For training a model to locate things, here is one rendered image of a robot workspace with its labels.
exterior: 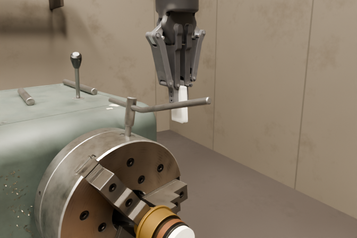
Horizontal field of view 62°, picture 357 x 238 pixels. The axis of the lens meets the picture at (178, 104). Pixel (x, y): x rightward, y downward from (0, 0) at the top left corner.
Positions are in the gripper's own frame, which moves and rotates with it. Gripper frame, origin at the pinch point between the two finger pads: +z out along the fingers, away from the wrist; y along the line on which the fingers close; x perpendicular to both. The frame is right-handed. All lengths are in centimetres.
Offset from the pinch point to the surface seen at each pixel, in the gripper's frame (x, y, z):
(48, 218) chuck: 14.2, -21.4, 20.9
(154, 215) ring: -0.5, -7.2, 20.2
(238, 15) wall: 150, 241, -21
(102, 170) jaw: 8.5, -12.3, 12.2
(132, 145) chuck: 9.2, -4.6, 9.6
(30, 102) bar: 49, -10, 6
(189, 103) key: -5.6, -2.8, -1.7
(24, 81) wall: 323, 73, 47
